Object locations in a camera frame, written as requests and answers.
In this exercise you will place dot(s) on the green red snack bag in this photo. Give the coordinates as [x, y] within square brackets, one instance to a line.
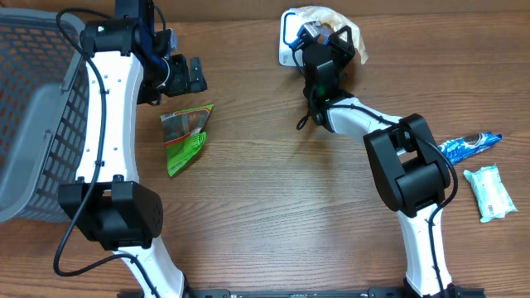
[184, 135]

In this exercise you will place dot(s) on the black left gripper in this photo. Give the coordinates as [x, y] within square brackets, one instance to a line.
[183, 83]

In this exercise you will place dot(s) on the blue snack bar wrapper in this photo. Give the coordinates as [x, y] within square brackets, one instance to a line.
[459, 149]

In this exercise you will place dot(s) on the white barcode scanner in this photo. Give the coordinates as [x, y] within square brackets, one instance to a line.
[291, 23]

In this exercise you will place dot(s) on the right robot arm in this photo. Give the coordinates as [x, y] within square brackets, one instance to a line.
[411, 174]

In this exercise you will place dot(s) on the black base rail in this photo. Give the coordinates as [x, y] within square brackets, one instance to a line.
[375, 292]

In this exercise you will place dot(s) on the beige brown snack pouch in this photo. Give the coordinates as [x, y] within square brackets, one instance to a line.
[336, 21]

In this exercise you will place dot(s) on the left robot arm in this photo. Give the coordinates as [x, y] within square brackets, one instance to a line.
[129, 62]

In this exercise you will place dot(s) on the grey plastic mesh basket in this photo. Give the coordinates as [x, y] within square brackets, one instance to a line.
[44, 105]

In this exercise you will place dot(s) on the teal white snack packet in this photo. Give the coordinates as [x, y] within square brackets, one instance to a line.
[493, 199]

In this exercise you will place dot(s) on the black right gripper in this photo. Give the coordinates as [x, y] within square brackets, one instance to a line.
[341, 46]

